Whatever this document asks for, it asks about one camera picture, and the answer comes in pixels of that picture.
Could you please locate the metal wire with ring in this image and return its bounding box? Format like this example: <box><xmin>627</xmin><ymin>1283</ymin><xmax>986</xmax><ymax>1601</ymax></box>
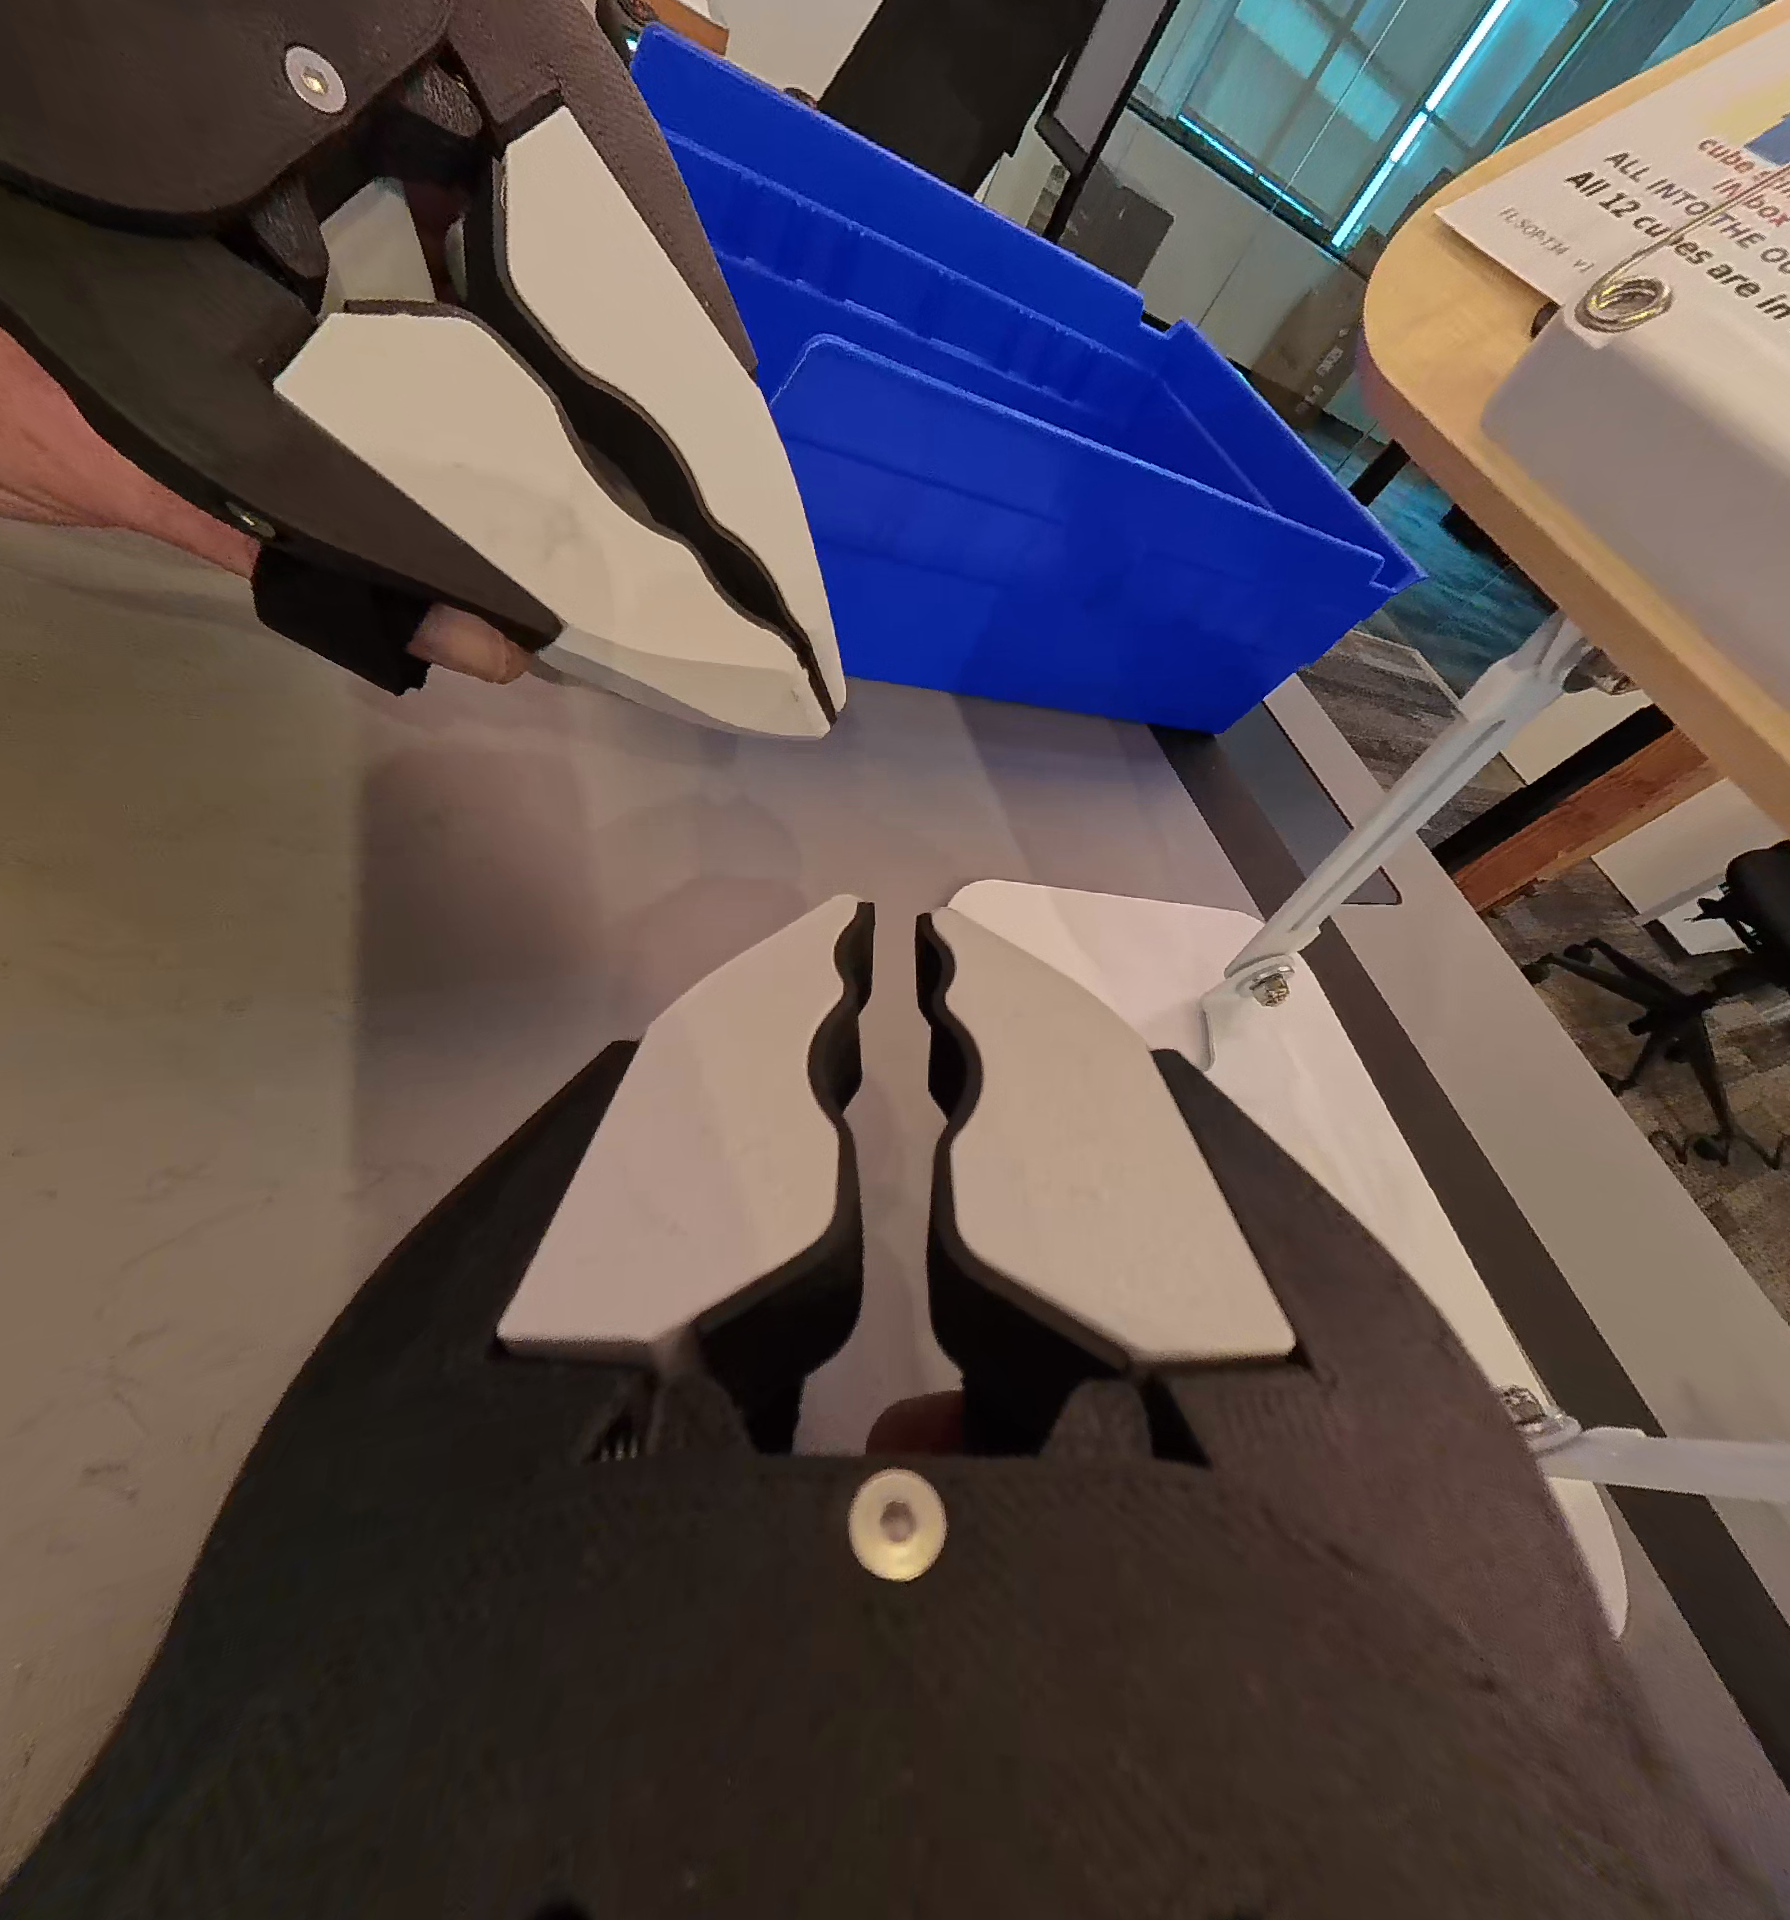
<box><xmin>1533</xmin><ymin>32</ymin><xmax>1790</xmax><ymax>338</ymax></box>

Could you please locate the printed instruction sheet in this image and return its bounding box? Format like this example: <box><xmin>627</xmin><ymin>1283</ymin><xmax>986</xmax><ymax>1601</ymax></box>
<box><xmin>1436</xmin><ymin>0</ymin><xmax>1790</xmax><ymax>378</ymax></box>

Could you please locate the black office chair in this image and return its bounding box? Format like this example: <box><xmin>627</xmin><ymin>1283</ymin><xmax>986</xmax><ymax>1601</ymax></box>
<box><xmin>1529</xmin><ymin>843</ymin><xmax>1790</xmax><ymax>1145</ymax></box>

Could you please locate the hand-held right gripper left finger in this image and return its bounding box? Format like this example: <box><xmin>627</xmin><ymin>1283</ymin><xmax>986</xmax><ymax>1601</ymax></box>
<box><xmin>496</xmin><ymin>893</ymin><xmax>877</xmax><ymax>1457</ymax></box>

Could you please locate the person's left hand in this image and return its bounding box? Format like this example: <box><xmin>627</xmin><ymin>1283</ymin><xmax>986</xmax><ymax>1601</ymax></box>
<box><xmin>0</xmin><ymin>277</ymin><xmax>532</xmax><ymax>687</ymax></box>

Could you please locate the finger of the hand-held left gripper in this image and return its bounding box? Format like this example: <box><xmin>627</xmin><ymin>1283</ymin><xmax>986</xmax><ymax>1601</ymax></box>
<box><xmin>272</xmin><ymin>178</ymin><xmax>838</xmax><ymax>745</ymax></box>
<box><xmin>452</xmin><ymin>107</ymin><xmax>851</xmax><ymax>728</ymax></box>

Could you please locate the black coiled cable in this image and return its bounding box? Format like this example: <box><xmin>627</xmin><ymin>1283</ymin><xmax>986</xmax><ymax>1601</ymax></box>
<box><xmin>1647</xmin><ymin>1123</ymin><xmax>1790</xmax><ymax>1184</ymax></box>

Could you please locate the black framed board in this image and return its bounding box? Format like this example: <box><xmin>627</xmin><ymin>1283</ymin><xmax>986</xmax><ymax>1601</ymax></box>
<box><xmin>1033</xmin><ymin>0</ymin><xmax>1187</xmax><ymax>200</ymax></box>

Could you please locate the white box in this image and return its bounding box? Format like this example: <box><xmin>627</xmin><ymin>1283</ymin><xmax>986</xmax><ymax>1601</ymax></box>
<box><xmin>1481</xmin><ymin>226</ymin><xmax>1790</xmax><ymax>782</ymax></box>

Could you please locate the raised wooden shelf board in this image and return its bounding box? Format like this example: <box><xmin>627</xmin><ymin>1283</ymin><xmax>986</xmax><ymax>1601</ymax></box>
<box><xmin>1359</xmin><ymin>0</ymin><xmax>1790</xmax><ymax>938</ymax></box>

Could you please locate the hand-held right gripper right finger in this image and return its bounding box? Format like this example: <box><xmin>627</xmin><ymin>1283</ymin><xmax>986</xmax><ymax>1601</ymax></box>
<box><xmin>915</xmin><ymin>903</ymin><xmax>1302</xmax><ymax>1460</ymax></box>

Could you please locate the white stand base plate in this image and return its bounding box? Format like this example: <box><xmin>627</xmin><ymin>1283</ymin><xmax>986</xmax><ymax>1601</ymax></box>
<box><xmin>943</xmin><ymin>879</ymin><xmax>1635</xmax><ymax>1648</ymax></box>

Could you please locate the white metal bracket leg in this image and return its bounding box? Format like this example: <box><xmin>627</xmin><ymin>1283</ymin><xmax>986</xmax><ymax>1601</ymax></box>
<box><xmin>1497</xmin><ymin>1385</ymin><xmax>1790</xmax><ymax>1520</ymax></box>
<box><xmin>1202</xmin><ymin>613</ymin><xmax>1639</xmax><ymax>1074</ymax></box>

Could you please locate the blue plastic bin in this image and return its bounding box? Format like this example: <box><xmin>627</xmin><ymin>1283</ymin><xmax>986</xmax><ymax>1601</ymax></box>
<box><xmin>631</xmin><ymin>24</ymin><xmax>1426</xmax><ymax>736</ymax></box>

